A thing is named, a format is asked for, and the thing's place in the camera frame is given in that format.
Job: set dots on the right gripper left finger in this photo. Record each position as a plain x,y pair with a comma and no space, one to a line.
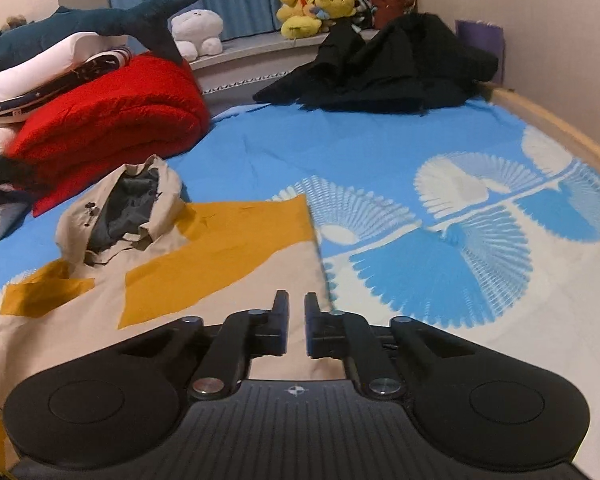
244,336

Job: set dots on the white plush toy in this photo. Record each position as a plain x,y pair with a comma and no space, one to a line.
197,33

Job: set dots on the black clothes pile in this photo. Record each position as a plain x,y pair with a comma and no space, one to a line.
414,64

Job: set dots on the blue shark plush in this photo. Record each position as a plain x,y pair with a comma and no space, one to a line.
148,23

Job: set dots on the yellow plush toys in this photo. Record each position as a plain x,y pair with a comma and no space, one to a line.
301,19

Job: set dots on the wooden bed frame rail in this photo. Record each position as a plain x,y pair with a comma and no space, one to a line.
571,138

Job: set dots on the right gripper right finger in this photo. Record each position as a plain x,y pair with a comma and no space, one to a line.
348,337

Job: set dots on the red folded blanket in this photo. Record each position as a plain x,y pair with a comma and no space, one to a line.
150,106

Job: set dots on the purple bag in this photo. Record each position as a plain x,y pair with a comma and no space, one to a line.
485,36

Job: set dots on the beige and mustard jacket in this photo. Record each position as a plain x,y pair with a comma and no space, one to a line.
135,254

